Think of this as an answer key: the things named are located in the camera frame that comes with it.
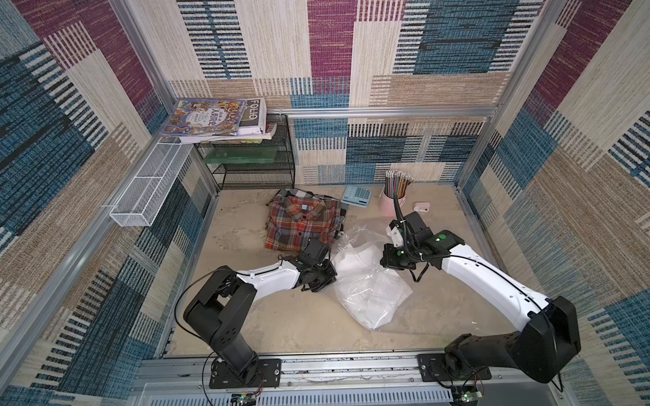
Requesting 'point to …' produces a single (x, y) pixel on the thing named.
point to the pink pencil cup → (388, 205)
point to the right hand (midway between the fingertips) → (379, 259)
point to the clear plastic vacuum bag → (359, 233)
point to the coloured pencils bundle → (396, 183)
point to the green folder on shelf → (240, 155)
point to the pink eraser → (421, 206)
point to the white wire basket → (140, 202)
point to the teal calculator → (356, 195)
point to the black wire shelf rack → (265, 163)
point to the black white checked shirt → (342, 205)
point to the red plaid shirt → (292, 220)
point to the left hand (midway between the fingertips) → (339, 276)
